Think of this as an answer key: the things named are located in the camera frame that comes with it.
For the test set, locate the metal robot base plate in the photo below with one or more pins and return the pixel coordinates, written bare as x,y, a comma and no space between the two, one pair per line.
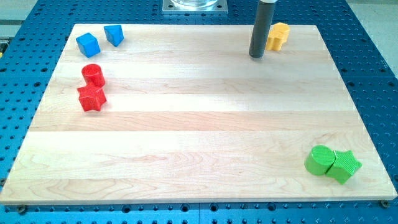
194,6

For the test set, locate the blue cube block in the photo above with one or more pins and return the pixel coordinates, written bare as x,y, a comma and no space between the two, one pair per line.
88,45

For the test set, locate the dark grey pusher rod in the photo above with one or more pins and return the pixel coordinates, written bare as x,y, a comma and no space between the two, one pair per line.
262,24

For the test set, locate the blue triangular block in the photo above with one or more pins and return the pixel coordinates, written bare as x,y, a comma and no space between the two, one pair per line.
114,34

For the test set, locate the yellow block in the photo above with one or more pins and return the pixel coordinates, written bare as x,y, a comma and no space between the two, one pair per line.
277,36

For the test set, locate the green cylinder block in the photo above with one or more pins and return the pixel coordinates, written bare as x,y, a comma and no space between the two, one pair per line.
320,159

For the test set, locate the blue perforated table plate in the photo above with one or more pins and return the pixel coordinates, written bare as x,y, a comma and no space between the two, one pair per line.
46,25

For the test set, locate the red cylinder block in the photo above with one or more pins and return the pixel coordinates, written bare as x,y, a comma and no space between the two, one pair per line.
92,74

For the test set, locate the red star block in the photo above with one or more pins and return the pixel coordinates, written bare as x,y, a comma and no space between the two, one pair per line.
91,97

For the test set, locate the wooden board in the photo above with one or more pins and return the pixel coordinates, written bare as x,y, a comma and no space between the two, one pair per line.
191,117

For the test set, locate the green star block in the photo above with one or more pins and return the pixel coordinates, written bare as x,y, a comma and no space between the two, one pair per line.
344,167

